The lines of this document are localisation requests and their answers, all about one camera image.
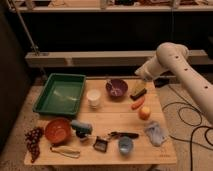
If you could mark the orange carrot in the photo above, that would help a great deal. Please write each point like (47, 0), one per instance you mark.
(137, 103)

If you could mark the white cup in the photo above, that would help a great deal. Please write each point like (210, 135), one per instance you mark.
(93, 97)

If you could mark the light blue cloth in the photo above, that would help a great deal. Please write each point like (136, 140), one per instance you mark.
(155, 133)

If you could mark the red bowl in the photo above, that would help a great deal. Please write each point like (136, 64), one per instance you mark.
(58, 130)

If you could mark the blue cup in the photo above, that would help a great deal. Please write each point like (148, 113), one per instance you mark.
(125, 145)

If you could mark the wooden table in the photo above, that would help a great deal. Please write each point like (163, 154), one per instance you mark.
(109, 116)

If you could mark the metal diagonal pole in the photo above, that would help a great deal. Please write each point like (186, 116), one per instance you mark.
(34, 47)

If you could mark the dark grape bunch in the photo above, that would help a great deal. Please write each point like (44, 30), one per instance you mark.
(32, 139)

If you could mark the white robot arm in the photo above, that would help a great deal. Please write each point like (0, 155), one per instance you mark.
(173, 57)

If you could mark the purple bowl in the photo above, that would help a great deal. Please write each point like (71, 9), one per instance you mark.
(116, 87)

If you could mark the teal scrub brush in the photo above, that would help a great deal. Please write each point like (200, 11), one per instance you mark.
(83, 130)

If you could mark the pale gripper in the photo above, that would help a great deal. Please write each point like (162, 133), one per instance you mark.
(138, 86)

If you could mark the yellow apple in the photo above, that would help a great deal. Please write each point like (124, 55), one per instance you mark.
(144, 113)

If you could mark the white shelf rail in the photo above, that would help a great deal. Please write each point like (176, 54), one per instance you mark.
(88, 59)

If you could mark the black handled tool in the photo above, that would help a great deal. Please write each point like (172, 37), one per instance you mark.
(122, 134)

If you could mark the black eraser block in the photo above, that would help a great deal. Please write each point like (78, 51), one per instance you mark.
(138, 95)

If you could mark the green plastic tray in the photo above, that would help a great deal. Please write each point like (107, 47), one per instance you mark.
(61, 95)

